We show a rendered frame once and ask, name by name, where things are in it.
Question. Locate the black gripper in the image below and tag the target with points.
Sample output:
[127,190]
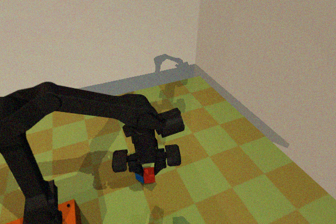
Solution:
[144,156]

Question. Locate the blue cube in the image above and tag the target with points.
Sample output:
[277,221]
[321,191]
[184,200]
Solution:
[139,177]

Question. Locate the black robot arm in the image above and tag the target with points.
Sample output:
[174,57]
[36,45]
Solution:
[22,109]

